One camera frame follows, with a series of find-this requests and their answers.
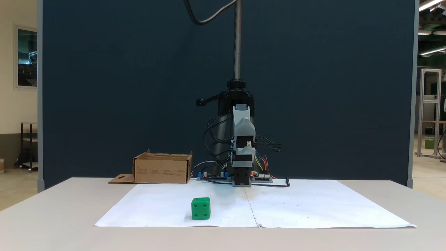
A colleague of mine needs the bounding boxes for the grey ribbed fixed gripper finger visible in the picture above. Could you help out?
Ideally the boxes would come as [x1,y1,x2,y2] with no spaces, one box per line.
[233,104,246,122]

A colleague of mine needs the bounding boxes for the green die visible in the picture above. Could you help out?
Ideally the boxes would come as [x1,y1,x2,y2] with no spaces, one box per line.
[191,197,211,220]

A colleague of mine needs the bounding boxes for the blue circuit board with capacitors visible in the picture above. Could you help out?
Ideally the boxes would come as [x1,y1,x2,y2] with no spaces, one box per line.
[197,171,231,182]

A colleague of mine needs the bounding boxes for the black tripod with metal pole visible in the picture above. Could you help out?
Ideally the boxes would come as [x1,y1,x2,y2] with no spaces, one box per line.
[196,0,256,175]

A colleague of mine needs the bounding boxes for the brown cardboard box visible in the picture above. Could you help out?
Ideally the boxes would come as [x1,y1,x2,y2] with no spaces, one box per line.
[108,149,193,184]

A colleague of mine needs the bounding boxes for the white paper sheet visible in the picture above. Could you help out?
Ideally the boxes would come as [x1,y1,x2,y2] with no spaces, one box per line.
[245,180,417,229]
[94,183,259,228]

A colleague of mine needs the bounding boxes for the dark blue partition panel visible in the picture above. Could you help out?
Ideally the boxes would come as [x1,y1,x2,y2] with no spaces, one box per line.
[37,0,419,191]

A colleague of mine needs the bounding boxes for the dark shelf cart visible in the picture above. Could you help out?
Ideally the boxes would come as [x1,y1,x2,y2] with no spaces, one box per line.
[15,122,38,172]

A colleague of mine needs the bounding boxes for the black servo wire loop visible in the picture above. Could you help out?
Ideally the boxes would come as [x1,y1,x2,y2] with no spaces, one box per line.
[254,135,283,153]
[204,116,233,164]

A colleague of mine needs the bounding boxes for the coloured jumper wires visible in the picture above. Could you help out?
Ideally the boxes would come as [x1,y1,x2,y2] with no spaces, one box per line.
[254,150,276,179]

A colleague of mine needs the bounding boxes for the circuit board with jumper wires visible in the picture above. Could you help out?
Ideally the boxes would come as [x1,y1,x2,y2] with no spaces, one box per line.
[250,172,274,183]

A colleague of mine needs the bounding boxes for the thin grey cable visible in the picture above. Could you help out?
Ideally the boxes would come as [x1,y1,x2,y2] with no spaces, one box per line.
[191,160,220,176]

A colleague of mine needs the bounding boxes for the black power cable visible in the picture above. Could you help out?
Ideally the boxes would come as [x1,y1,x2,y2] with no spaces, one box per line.
[251,177,291,188]

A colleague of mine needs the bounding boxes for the thick grey hanging cable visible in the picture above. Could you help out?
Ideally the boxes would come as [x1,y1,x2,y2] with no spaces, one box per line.
[184,0,238,26]

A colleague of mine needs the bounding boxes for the aluminium frame rack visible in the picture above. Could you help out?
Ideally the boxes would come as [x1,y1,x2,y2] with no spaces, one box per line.
[417,68,443,159]

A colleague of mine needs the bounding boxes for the framed wall window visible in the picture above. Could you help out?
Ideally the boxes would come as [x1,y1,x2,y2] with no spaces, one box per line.
[14,24,38,90]

